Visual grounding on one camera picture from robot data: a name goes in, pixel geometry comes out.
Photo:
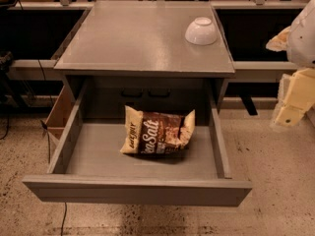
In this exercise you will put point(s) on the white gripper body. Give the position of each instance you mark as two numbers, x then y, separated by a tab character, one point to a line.
302	39

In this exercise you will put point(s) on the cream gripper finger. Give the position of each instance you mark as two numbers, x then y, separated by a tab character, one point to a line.
296	96
279	42

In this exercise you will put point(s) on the brown sea salt chip bag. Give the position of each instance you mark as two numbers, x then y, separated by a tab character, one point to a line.
157	133

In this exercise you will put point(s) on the grey cabinet with counter top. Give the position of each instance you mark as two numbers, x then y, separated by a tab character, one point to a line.
142	45

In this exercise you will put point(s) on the grey open top drawer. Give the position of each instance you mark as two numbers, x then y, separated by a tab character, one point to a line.
88	166

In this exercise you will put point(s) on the white upside-down bowl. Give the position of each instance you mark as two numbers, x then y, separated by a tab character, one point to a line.
201	31

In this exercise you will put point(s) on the wooden box beside cabinet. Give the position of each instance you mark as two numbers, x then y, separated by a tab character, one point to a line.
59	114

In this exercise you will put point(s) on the black drawer handle right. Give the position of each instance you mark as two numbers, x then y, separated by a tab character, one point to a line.
159	92

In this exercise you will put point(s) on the black drawer handle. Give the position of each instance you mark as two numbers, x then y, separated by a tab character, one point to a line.
159	92
132	92

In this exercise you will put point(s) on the black drawer handle left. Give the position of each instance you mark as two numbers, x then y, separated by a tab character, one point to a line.
132	92

